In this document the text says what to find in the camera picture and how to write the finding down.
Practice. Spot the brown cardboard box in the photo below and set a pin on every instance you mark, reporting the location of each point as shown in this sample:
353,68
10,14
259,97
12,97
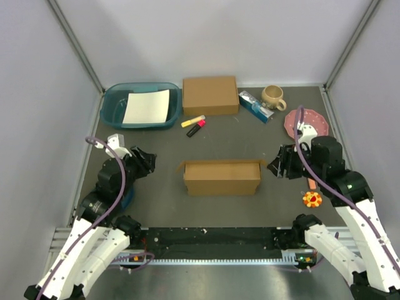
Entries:
210,96
218,177

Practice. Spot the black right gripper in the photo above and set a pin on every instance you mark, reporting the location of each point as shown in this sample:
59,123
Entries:
287,154

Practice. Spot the teal plastic bin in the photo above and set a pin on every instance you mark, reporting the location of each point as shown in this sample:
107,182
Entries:
115,102

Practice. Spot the black pink highlighter pen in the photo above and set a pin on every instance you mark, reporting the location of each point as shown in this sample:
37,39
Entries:
195,128

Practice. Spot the pink dotted plate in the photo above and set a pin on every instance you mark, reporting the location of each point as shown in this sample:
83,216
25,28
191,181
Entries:
311,117

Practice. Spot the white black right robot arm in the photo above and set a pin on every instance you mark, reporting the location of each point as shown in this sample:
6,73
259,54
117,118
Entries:
372,272

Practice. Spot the blue toothbrush package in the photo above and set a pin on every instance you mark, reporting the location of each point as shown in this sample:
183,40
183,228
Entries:
255,107

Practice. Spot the yellow highlighter pen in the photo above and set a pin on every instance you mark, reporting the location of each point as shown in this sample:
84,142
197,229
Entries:
192,121

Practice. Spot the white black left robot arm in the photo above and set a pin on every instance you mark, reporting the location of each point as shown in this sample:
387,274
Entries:
100,231

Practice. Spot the white paper sheet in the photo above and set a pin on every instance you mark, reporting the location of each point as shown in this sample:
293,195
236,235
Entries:
147,108

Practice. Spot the dark blue patterned pouch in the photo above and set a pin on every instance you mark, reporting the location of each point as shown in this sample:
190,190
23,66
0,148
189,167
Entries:
127,199

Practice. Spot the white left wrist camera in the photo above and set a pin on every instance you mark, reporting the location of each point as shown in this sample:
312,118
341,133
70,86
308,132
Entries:
116,143

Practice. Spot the orange grey marker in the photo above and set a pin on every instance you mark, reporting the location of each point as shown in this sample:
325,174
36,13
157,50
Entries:
312,184

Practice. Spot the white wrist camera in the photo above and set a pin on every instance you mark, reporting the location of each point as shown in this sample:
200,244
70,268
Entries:
305,133
116,143

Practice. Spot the grey slotted cable duct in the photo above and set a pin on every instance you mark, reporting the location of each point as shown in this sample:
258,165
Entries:
284,258

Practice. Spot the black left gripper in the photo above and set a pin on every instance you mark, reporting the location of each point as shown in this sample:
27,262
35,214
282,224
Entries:
145,161

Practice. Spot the beige ceramic mug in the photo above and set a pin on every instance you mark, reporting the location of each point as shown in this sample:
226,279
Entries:
272,97

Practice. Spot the closed brown cardboard box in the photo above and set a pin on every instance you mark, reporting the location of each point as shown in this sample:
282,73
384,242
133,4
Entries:
210,96

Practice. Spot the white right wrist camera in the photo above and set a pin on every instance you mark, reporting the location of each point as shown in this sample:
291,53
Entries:
305,133

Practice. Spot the orange plush flower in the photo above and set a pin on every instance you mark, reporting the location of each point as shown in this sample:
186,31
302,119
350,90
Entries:
312,199

